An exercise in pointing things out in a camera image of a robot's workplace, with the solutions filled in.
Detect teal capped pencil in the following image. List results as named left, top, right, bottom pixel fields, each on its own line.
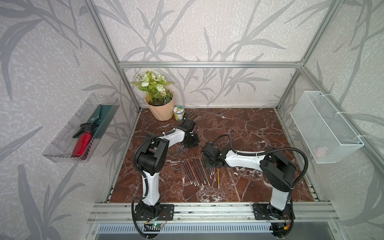
left=199, top=159, right=211, bottom=186

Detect black capped pencil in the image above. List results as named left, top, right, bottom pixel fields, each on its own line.
left=192, top=160, right=204, bottom=186

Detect red capped pencil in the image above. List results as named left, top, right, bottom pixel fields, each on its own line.
left=188, top=161, right=200, bottom=186

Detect dark blue pencil thin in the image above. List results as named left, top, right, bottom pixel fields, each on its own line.
left=180, top=161, right=194, bottom=185

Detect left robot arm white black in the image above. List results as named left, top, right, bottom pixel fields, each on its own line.
left=133, top=118, right=200, bottom=217

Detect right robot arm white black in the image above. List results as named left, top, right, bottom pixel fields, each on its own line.
left=202, top=142, right=303, bottom=214

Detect yellow pencil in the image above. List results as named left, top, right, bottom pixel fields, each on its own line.
left=216, top=169, right=220, bottom=189

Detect brown drain grate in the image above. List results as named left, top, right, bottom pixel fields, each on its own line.
left=186, top=111, right=199, bottom=121

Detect small tin can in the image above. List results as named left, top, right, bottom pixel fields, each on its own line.
left=174, top=106, right=185, bottom=122

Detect terracotta flower pot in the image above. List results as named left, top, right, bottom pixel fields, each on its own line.
left=146, top=97, right=175, bottom=121

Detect green plant white flowers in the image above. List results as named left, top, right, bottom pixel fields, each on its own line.
left=132, top=71, right=174, bottom=107

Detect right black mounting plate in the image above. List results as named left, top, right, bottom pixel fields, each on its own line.
left=252, top=203, right=296, bottom=220

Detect black mounting plate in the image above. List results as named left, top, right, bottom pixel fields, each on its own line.
left=252, top=203, right=296, bottom=220
left=133, top=204, right=175, bottom=221

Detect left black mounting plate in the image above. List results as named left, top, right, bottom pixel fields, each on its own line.
left=133, top=204, right=175, bottom=221

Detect green circuit board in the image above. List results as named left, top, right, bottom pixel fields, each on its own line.
left=144, top=222, right=167, bottom=232

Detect red spray bottle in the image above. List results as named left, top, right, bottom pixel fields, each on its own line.
left=71, top=124, right=93, bottom=160

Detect pink object in basket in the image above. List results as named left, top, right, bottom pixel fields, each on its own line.
left=315, top=147, right=329, bottom=159

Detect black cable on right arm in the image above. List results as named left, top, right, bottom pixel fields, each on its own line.
left=212, top=134, right=309, bottom=190

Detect clear plastic wall tray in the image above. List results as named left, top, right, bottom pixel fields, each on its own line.
left=43, top=94, right=120, bottom=163

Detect white wire mesh basket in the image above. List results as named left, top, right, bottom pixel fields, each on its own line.
left=291, top=91, right=365, bottom=164

